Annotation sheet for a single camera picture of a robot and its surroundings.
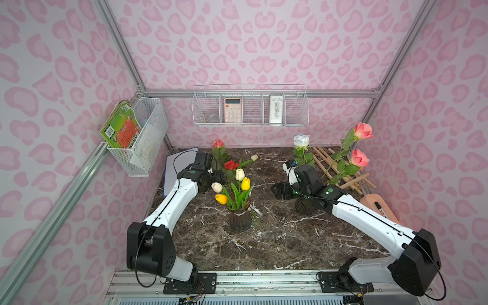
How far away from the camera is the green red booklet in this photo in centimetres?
66

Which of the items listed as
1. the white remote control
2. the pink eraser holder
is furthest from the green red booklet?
the pink eraser holder

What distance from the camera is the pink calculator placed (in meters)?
0.95

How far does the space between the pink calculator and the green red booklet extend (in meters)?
0.40
